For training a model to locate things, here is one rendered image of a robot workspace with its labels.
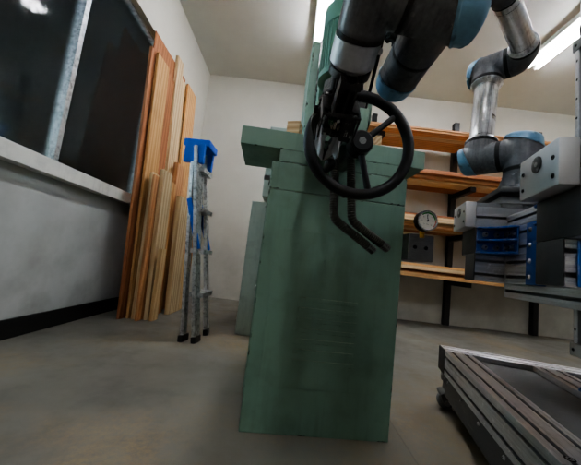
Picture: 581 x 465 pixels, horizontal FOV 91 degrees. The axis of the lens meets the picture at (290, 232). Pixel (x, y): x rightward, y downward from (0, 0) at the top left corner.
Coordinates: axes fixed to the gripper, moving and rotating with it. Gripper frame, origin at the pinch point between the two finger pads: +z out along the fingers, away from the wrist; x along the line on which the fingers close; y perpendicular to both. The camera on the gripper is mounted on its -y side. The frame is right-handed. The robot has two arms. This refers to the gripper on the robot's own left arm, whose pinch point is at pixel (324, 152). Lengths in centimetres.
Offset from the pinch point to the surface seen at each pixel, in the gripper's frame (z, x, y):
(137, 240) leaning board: 133, -99, -50
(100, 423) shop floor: 57, -49, 54
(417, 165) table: 15.4, 34.8, -20.6
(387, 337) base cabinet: 43, 29, 27
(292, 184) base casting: 21.3, -4.8, -10.4
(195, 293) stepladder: 111, -46, -8
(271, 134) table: 13.9, -13.3, -23.4
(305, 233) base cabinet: 28.6, 0.9, 2.8
